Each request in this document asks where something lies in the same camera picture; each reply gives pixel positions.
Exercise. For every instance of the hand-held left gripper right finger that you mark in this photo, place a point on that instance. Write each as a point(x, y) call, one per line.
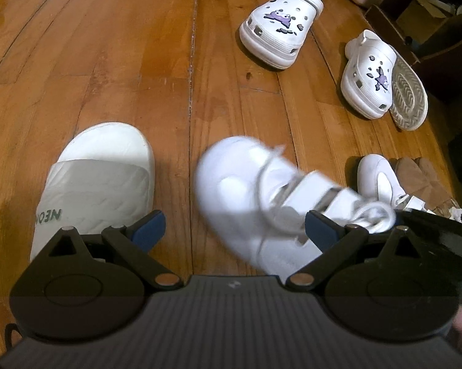
point(323, 227)

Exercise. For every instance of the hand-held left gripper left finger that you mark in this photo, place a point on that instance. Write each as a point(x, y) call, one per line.
point(148, 228)

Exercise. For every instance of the white ribbed slide sandal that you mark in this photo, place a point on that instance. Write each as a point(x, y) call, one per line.
point(408, 96)
point(96, 192)

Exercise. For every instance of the white clog purple charms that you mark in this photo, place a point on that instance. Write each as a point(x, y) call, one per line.
point(277, 42)
point(363, 88)

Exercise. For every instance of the dark wooden cabinet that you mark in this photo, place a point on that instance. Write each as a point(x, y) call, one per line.
point(438, 69)

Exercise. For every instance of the black tube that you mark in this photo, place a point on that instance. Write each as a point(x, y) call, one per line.
point(409, 41)

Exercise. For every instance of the open cardboard box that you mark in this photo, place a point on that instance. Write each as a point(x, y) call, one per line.
point(419, 19)

